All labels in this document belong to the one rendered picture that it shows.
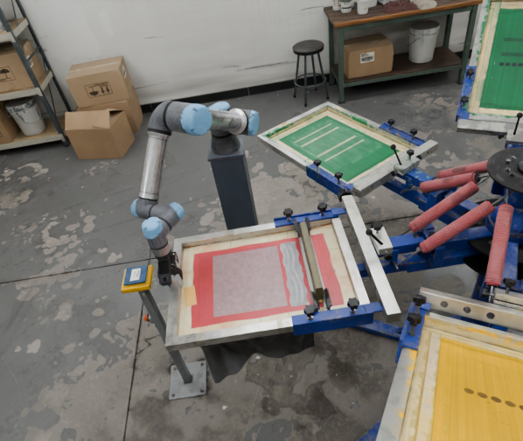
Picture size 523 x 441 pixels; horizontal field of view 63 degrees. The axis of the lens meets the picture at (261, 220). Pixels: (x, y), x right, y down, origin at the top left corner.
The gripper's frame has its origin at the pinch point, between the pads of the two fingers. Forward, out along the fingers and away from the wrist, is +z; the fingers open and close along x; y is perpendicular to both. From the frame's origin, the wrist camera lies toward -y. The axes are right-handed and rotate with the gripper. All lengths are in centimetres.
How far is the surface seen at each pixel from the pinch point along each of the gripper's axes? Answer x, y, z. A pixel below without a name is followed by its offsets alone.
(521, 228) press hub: -141, -8, -10
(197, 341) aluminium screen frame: -10.3, -29.2, -0.7
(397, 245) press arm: -94, -2, -6
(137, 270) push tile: 18.3, 14.0, 0.9
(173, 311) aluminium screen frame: -0.4, -13.4, -1.0
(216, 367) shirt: -10.9, -21.1, 32.4
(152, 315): 19.8, 10.0, 29.3
